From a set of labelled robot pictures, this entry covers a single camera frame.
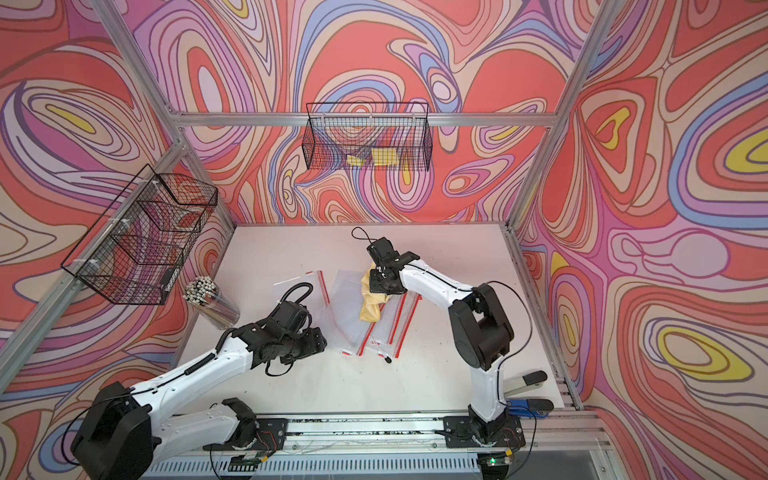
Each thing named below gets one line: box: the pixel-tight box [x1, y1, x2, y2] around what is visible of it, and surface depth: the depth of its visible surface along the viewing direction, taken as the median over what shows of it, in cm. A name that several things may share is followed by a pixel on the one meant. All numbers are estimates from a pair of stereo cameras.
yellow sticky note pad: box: [372, 147, 397, 165], surface depth 92 cm
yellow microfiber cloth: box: [358, 261, 390, 323], surface depth 93 cm
